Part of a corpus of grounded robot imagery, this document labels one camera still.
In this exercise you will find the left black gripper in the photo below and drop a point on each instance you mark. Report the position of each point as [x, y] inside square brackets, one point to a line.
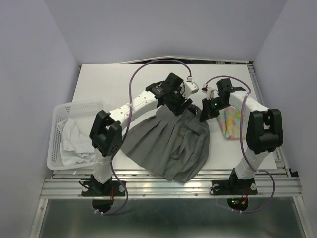
[178, 109]

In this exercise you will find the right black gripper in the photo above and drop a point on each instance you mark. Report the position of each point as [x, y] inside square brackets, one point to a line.
[206, 112]

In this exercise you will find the floral pastel skirt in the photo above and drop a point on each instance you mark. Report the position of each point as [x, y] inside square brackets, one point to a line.
[229, 123]

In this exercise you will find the grey skirt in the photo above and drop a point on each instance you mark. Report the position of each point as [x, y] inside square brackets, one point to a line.
[174, 147]

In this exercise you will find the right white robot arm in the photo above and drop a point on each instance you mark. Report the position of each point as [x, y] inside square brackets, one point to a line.
[264, 133]

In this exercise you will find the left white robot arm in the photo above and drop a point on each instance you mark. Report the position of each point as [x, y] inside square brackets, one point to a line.
[110, 128]

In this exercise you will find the white plastic laundry basket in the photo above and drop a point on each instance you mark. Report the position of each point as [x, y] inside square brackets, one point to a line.
[83, 113]

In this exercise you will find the white skirt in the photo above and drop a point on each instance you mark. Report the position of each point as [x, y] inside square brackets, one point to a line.
[75, 148]

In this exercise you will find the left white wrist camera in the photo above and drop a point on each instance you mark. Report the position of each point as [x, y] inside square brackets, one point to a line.
[190, 88]

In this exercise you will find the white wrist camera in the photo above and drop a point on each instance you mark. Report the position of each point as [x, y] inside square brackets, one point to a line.
[190, 88]
[211, 93]

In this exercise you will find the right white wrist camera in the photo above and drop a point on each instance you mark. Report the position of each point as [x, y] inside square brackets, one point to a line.
[211, 93]

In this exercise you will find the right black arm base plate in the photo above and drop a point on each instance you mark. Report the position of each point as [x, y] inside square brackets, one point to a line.
[230, 188]

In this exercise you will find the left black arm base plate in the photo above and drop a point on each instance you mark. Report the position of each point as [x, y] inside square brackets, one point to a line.
[92, 188]

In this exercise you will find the aluminium frame rail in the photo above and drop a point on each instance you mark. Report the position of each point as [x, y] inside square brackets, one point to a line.
[142, 184]

